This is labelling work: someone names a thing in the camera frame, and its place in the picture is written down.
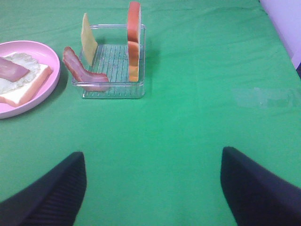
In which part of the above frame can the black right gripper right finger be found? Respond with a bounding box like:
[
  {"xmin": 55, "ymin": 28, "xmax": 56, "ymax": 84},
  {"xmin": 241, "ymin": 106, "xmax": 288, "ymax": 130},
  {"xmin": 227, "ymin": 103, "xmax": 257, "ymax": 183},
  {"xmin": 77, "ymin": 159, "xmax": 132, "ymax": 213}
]
[{"xmin": 220, "ymin": 147, "xmax": 301, "ymax": 226}]

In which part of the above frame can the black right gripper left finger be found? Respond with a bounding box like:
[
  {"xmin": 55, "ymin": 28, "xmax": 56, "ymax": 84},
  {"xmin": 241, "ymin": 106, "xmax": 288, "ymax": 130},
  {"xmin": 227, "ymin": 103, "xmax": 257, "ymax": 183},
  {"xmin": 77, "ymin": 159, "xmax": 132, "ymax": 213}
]
[{"xmin": 0, "ymin": 152, "xmax": 87, "ymax": 226}]

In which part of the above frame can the toast bread slice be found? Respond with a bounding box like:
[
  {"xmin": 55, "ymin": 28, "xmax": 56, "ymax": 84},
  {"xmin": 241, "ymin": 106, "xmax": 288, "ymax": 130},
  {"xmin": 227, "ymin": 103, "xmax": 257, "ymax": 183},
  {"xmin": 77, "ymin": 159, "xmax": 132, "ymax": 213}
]
[
  {"xmin": 127, "ymin": 1, "xmax": 141, "ymax": 82},
  {"xmin": 0, "ymin": 63, "xmax": 52, "ymax": 107}
]

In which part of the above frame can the bacon strip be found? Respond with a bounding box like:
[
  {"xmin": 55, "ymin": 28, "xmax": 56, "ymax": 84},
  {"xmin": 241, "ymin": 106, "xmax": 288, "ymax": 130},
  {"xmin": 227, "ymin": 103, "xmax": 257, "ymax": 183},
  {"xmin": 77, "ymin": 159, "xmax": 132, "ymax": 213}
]
[
  {"xmin": 63, "ymin": 46, "xmax": 110, "ymax": 92},
  {"xmin": 0, "ymin": 57, "xmax": 30, "ymax": 82}
]

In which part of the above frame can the green lettuce leaf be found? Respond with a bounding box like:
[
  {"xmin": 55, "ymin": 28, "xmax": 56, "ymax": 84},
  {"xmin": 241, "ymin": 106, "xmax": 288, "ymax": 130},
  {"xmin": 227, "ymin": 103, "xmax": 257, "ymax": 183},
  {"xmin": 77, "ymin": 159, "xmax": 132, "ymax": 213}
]
[{"xmin": 0, "ymin": 53, "xmax": 41, "ymax": 94}]

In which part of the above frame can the yellow cheese slice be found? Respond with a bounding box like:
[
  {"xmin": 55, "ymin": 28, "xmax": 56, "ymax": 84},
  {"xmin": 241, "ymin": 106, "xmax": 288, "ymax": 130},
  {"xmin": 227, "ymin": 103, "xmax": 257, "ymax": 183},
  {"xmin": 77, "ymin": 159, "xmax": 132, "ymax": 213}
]
[{"xmin": 81, "ymin": 13, "xmax": 98, "ymax": 66}]

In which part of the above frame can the green tablecloth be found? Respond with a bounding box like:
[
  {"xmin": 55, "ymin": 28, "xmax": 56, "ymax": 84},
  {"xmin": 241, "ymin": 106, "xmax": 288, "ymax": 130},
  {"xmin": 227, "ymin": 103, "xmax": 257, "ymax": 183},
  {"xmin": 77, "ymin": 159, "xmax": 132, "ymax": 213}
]
[{"xmin": 0, "ymin": 0, "xmax": 301, "ymax": 226}]

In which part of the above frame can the pink round plate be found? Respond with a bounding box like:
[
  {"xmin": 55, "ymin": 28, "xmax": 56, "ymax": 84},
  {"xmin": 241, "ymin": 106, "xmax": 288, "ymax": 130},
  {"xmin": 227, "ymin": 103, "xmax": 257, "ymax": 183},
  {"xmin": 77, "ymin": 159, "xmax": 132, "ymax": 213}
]
[{"xmin": 0, "ymin": 40, "xmax": 60, "ymax": 119}]

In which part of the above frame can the right clear plastic container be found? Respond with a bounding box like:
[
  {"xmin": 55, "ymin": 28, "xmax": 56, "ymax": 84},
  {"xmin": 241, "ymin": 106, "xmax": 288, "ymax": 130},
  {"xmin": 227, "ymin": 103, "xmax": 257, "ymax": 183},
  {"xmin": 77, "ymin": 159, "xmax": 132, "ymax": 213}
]
[{"xmin": 72, "ymin": 24, "xmax": 146, "ymax": 99}]

